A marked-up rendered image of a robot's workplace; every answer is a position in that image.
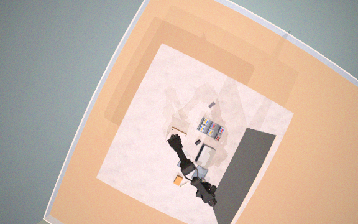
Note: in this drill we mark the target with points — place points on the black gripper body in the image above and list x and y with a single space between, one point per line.
212 188

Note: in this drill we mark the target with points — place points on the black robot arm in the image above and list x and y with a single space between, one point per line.
187 167

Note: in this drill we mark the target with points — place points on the dark grey wall panel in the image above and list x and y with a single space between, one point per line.
242 174

